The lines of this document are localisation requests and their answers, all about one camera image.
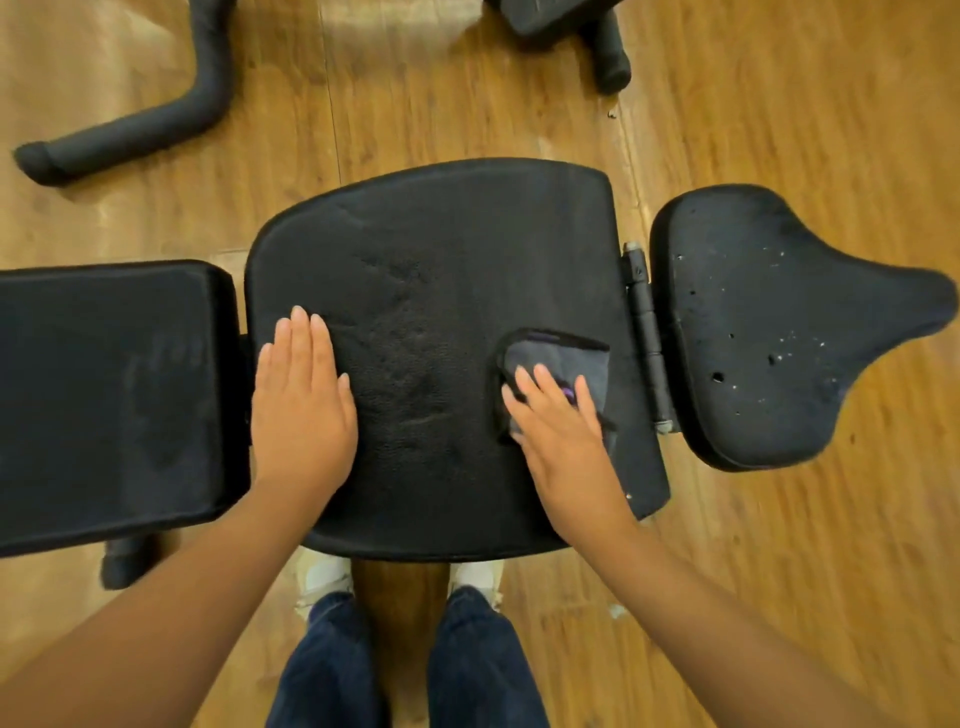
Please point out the person's right hand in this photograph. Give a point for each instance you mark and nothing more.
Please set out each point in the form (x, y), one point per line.
(570, 457)

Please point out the person's left hand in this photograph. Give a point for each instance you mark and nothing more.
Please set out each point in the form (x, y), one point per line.
(301, 435)

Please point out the person's left thumb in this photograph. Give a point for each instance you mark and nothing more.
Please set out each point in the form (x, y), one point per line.
(347, 405)

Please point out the person's left middle finger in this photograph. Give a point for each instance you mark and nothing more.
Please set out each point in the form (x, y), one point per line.
(301, 345)

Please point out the person's right little finger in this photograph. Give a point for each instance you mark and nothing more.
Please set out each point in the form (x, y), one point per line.
(517, 409)

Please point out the person's right middle finger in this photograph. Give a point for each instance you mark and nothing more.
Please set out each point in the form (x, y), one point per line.
(553, 386)

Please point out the person's left little finger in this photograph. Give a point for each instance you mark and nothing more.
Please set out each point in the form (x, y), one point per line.
(262, 375)

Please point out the dark grey cleaning cloth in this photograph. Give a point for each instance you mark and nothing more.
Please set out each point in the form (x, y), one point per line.
(559, 352)

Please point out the person's left forearm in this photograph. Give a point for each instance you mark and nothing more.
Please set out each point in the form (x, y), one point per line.
(142, 630)

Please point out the person's right forearm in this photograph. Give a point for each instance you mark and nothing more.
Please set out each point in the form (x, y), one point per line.
(720, 630)

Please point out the black metal hinge bar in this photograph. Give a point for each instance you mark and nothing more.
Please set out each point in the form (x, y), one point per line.
(645, 330)

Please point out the black bench back pad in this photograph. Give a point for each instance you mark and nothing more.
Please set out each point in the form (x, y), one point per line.
(442, 315)

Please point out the black rectangular bench pad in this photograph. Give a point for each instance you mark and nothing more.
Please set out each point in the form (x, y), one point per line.
(112, 405)

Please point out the person's white right shoe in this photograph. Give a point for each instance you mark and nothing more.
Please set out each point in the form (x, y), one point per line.
(478, 576)

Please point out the person's white shoe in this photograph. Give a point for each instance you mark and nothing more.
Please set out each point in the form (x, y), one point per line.
(478, 576)
(324, 576)

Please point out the person's white left shoe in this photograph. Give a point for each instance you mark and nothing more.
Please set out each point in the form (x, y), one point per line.
(324, 576)

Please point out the black bench seat pad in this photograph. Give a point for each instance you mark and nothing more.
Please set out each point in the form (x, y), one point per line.
(757, 322)

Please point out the person's right leg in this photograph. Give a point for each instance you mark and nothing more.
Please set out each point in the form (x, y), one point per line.
(484, 660)

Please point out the person's leg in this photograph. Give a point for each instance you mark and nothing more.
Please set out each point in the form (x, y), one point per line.
(330, 660)
(484, 660)

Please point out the person's left leg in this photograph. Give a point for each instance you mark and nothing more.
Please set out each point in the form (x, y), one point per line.
(330, 660)

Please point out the black equipment base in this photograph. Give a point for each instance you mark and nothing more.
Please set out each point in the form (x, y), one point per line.
(555, 22)

